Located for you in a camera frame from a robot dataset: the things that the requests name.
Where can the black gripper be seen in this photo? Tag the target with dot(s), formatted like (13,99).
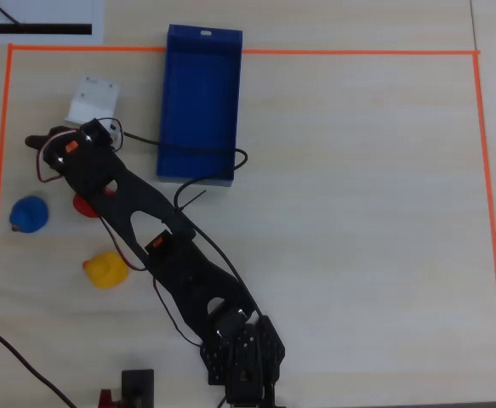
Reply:
(48,144)

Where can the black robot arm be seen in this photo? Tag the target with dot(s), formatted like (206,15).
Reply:
(179,272)

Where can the blue rubber duck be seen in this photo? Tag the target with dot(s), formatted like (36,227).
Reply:
(28,214)

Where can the red rubber duck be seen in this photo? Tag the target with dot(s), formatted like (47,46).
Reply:
(83,208)

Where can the yellow rubber duck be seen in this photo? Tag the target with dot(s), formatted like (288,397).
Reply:
(107,272)

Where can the blue plastic box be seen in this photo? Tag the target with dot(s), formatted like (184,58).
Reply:
(201,106)

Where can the white paper with black bar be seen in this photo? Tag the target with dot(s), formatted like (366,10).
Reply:
(60,13)

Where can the black clamp stand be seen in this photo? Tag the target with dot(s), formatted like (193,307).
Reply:
(138,384)

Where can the white camera box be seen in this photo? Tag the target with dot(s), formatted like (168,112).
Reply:
(94,100)

